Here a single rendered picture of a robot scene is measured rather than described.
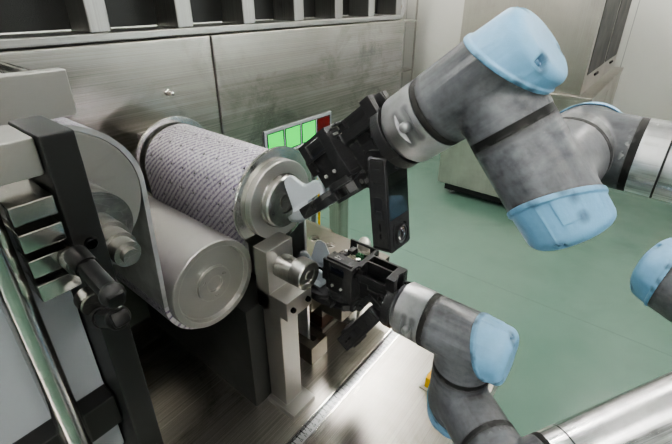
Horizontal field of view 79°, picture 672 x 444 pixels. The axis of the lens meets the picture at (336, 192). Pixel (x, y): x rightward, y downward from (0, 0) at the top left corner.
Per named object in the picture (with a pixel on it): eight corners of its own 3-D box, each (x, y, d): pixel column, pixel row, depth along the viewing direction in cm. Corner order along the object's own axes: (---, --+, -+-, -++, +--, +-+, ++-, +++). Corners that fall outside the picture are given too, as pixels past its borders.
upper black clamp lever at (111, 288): (107, 317, 22) (104, 299, 21) (64, 267, 24) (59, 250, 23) (132, 303, 23) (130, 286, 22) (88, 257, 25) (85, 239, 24)
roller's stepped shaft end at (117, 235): (115, 285, 29) (104, 248, 28) (79, 255, 33) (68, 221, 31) (156, 264, 32) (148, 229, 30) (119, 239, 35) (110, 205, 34)
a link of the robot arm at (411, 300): (437, 323, 60) (410, 358, 54) (410, 310, 62) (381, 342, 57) (443, 282, 57) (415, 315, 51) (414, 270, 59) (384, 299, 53)
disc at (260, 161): (241, 265, 55) (228, 164, 49) (238, 264, 56) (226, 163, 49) (313, 223, 66) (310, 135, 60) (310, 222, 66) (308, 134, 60)
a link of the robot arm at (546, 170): (639, 191, 37) (577, 87, 38) (614, 242, 29) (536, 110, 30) (555, 219, 43) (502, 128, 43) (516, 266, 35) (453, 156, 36)
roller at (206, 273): (181, 347, 50) (164, 267, 45) (90, 269, 65) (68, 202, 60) (255, 297, 59) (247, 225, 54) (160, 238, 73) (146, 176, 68)
